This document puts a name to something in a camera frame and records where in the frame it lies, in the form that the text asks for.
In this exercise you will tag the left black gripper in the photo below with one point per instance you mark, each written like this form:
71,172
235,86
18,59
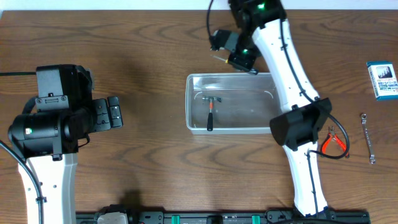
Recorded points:
101,115

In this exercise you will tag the clear plastic container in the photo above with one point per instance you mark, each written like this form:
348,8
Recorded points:
248,104

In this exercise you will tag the blue white small box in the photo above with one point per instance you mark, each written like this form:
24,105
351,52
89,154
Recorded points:
383,79

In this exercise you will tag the yellow black screwdriver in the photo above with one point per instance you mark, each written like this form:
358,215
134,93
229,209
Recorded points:
224,59

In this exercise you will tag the silver combination wrench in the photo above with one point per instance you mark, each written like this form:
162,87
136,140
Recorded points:
372,159

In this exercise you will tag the small claw hammer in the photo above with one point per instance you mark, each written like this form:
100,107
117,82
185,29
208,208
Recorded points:
211,100

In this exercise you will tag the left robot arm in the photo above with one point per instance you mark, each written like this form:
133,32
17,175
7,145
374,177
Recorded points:
47,143

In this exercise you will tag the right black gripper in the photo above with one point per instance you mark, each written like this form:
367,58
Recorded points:
240,62

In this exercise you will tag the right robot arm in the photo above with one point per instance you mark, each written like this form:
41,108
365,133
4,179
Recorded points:
265,32

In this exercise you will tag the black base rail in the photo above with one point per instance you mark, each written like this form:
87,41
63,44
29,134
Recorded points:
119,214

